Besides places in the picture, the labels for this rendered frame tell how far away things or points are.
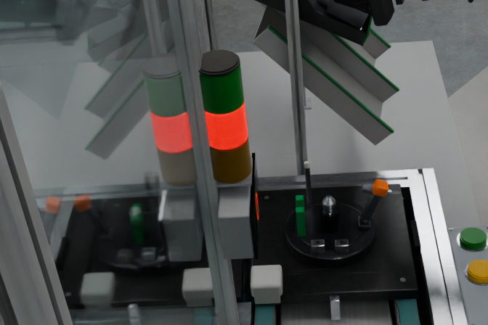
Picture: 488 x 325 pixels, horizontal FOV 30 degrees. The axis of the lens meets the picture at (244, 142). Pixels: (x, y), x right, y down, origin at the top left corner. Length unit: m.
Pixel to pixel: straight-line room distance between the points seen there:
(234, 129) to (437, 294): 0.46
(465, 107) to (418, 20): 2.06
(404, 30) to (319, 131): 2.07
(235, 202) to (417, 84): 0.94
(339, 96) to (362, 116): 0.05
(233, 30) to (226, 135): 2.91
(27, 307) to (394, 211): 1.11
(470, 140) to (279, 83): 0.44
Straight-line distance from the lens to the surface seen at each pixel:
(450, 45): 3.76
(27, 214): 0.39
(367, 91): 1.65
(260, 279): 1.34
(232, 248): 1.10
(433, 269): 1.39
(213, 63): 1.00
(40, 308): 0.40
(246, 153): 1.06
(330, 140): 1.80
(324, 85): 1.51
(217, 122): 1.02
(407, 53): 2.06
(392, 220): 1.45
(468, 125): 1.84
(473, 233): 1.43
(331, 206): 1.37
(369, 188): 1.36
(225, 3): 4.15
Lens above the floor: 1.94
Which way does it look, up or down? 37 degrees down
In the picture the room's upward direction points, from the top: 6 degrees counter-clockwise
